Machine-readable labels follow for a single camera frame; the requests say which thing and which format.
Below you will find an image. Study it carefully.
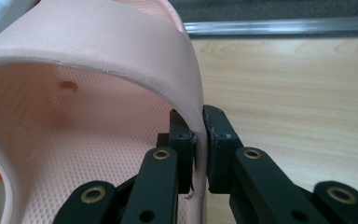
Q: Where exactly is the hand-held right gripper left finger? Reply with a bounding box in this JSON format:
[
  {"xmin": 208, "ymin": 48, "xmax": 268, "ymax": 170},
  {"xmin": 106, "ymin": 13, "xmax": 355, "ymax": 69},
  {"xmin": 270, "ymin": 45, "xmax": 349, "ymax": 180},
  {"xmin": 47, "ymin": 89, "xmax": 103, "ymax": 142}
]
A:
[{"xmin": 120, "ymin": 108, "xmax": 198, "ymax": 224}]

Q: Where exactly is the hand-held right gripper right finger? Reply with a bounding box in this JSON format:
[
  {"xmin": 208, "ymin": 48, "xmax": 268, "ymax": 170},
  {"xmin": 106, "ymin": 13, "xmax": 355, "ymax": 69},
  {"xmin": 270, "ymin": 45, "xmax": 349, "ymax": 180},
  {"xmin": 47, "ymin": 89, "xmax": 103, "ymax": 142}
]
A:
[{"xmin": 202, "ymin": 105, "xmax": 328, "ymax": 224}]

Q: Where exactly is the metal rail behind table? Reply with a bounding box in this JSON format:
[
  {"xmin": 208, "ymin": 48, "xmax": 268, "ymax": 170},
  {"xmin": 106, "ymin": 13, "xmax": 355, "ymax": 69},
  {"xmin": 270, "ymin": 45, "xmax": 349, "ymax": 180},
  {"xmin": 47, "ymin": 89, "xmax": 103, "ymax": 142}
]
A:
[{"xmin": 183, "ymin": 16, "xmax": 358, "ymax": 37}]

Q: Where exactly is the pink slide slipper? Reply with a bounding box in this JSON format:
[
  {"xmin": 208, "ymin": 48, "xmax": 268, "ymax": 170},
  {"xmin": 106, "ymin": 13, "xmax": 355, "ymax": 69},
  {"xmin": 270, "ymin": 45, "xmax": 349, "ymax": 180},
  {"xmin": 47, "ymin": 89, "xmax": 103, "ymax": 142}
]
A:
[{"xmin": 0, "ymin": 0, "xmax": 211, "ymax": 224}]

